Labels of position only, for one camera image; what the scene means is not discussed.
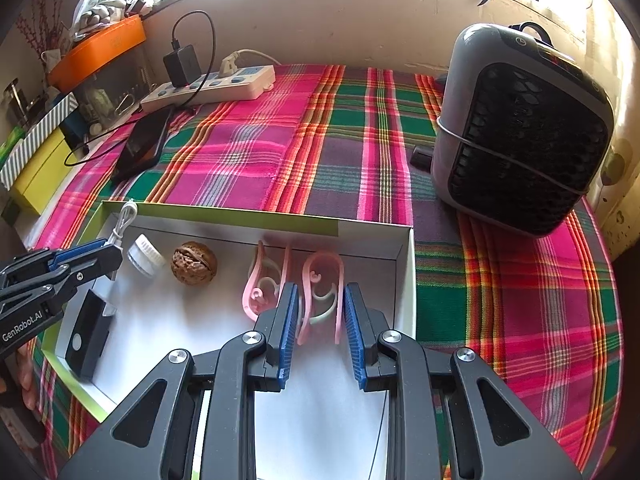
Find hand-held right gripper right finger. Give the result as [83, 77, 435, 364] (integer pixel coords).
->
[344, 282, 586, 480]

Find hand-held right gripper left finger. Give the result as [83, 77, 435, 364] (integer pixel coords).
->
[57, 282, 301, 480]

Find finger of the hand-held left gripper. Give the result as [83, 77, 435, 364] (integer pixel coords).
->
[0, 246, 124, 306]
[0, 240, 112, 286]

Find white usb cable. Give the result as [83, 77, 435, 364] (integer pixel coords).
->
[102, 200, 139, 283]

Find small clear jar white lid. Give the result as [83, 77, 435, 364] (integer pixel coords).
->
[125, 235, 167, 277]

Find pink plastic clip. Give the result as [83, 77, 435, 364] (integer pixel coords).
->
[241, 240, 292, 322]
[297, 252, 346, 346]

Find black textured handheld device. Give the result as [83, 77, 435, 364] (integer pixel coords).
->
[65, 288, 119, 382]

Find brown walnut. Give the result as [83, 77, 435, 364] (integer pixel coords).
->
[171, 241, 219, 286]

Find green and white cardboard box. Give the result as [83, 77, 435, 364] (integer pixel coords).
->
[42, 199, 417, 421]

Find person's left hand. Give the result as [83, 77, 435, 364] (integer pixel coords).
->
[0, 350, 38, 411]

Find yellow cardboard box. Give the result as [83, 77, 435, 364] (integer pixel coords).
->
[12, 127, 71, 216]

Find grey striped box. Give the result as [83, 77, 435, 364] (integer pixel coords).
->
[0, 92, 80, 191]

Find black phone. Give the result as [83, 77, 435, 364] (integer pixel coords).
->
[111, 107, 173, 181]

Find green packet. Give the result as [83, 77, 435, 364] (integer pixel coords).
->
[0, 127, 26, 161]

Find metal jar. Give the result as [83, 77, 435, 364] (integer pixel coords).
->
[5, 77, 31, 126]

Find clear glass tank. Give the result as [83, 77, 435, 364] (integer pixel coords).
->
[75, 45, 151, 126]

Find small black block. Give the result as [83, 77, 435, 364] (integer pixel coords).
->
[410, 145, 436, 171]

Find orange plastic tray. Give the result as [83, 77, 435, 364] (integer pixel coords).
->
[47, 15, 147, 88]

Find black charger adapter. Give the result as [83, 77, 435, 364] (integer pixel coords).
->
[164, 37, 202, 88]

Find white power strip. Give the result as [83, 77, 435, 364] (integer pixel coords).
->
[140, 63, 277, 114]

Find red berry branches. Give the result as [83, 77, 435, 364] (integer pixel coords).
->
[15, 0, 71, 56]

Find clear plastic bag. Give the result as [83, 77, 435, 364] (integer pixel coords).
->
[70, 0, 151, 36]

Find grey portable heater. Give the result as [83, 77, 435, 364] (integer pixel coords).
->
[431, 22, 615, 238]

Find heart print curtain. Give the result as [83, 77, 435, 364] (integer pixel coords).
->
[580, 0, 640, 271]

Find thin black cable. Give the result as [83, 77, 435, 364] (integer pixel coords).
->
[65, 110, 146, 166]

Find white plug with cord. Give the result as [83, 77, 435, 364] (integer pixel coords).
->
[220, 49, 281, 78]

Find black charging cable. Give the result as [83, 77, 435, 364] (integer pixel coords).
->
[170, 10, 217, 111]

